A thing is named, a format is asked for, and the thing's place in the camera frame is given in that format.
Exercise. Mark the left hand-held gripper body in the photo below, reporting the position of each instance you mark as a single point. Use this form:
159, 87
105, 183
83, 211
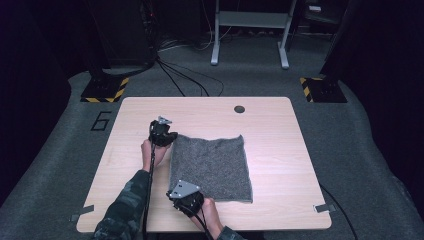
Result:
160, 133

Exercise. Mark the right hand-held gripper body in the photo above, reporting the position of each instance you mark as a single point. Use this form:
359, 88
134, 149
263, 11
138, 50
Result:
190, 200

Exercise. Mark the grey speckled cloth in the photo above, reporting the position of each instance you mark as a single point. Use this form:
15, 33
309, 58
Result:
213, 166

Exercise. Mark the person's right hand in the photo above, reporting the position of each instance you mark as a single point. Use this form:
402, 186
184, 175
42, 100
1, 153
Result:
210, 216

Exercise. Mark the black stand base hazard stripes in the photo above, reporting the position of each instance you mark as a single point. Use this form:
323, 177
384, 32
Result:
103, 91
325, 91

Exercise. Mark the grey tape strip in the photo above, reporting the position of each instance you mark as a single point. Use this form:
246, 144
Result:
81, 212
325, 208

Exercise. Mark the black cabinet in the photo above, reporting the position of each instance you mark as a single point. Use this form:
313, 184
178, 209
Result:
123, 33

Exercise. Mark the dark shelf with white item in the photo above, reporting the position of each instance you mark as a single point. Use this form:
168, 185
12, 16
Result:
316, 13

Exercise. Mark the white metal stand frame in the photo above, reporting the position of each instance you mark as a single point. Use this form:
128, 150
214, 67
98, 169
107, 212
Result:
250, 20

